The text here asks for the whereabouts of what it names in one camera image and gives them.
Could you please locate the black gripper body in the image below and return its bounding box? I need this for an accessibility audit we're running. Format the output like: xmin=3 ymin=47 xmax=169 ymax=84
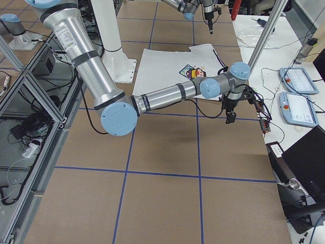
xmin=203 ymin=7 xmax=220 ymax=25
xmin=221 ymin=85 xmax=255 ymax=117

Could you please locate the aluminium frame railing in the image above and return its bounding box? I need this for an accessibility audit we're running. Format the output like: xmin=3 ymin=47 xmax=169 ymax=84
xmin=1 ymin=34 xmax=80 ymax=243

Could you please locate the black laptop computer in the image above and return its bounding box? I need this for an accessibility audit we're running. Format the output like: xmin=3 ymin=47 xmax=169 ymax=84
xmin=266 ymin=126 xmax=324 ymax=234

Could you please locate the blue teach pendant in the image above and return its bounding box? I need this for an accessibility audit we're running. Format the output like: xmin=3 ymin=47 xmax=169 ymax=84
xmin=279 ymin=68 xmax=319 ymax=95
xmin=279 ymin=91 xmax=319 ymax=128

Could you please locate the lower blue teach pendant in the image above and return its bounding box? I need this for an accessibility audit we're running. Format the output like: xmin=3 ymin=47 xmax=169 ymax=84
xmin=279 ymin=91 xmax=319 ymax=128

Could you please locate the grey cartoon print t-shirt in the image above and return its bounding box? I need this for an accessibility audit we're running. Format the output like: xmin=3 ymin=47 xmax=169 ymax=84
xmin=133 ymin=44 xmax=226 ymax=95

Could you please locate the red black connector box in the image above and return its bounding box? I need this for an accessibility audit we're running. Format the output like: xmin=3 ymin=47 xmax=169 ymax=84
xmin=254 ymin=100 xmax=272 ymax=135

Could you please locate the water bottle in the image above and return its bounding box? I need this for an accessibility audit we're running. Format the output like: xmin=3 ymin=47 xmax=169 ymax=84
xmin=295 ymin=37 xmax=318 ymax=65

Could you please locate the red cylinder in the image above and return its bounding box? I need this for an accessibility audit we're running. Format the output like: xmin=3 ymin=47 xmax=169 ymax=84
xmin=231 ymin=0 xmax=242 ymax=21

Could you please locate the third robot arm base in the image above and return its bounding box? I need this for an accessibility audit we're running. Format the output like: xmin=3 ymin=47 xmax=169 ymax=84
xmin=1 ymin=13 xmax=41 ymax=51

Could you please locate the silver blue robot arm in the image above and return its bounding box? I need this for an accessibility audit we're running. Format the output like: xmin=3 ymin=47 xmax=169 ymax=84
xmin=28 ymin=1 xmax=251 ymax=136
xmin=162 ymin=0 xmax=221 ymax=35

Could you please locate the upper blue teach pendant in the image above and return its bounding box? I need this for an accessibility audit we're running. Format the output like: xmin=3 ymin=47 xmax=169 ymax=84
xmin=279 ymin=68 xmax=319 ymax=95

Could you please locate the aluminium frame post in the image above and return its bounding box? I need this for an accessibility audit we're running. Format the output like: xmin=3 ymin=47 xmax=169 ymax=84
xmin=248 ymin=0 xmax=288 ymax=72

